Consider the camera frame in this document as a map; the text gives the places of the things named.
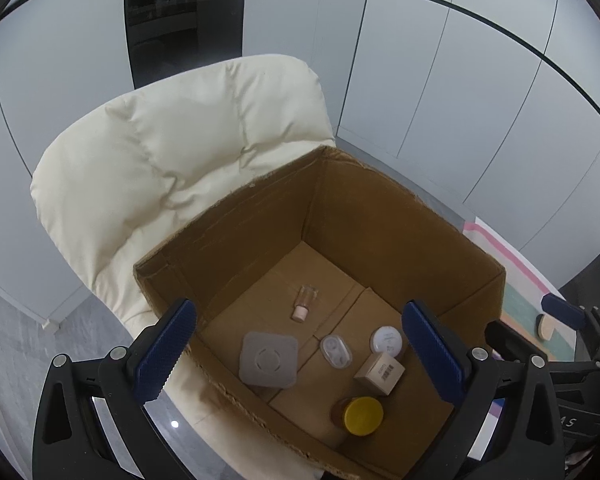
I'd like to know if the beige round powder puff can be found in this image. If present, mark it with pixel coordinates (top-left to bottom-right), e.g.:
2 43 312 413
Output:
535 313 562 344

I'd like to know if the cream cardboard cosmetic box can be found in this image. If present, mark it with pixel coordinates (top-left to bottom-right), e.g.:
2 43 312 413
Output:
354 352 405 396

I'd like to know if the red yellow tin can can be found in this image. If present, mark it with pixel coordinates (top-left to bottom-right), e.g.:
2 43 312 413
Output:
330 396 384 437

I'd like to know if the white round cream jar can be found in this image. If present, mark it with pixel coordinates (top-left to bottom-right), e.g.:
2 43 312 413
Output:
370 325 403 359

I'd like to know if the translucent square plastic lid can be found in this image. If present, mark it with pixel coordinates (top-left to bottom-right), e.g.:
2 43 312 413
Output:
238 332 299 389

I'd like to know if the clear oval plastic case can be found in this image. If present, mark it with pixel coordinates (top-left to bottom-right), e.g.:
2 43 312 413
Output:
320 335 352 370

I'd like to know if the small glass foundation bottle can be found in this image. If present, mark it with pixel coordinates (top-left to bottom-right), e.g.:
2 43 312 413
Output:
291 285 318 323

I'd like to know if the striped colourful cloth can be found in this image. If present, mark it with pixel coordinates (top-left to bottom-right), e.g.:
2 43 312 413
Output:
462 216 579 461

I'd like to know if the brown cardboard box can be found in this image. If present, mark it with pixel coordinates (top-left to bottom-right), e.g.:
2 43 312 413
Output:
134 148 505 479

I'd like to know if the cream padded chair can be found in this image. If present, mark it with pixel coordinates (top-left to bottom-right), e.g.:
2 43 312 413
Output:
28 53 337 411

